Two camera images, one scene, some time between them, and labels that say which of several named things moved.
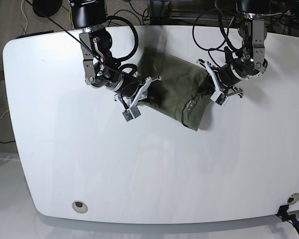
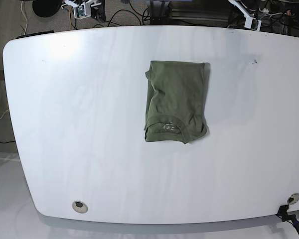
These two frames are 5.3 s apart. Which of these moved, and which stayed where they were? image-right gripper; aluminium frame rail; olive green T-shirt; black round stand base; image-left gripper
Moved: image-right gripper; image-left gripper; olive green T-shirt
Stayed: aluminium frame rail; black round stand base
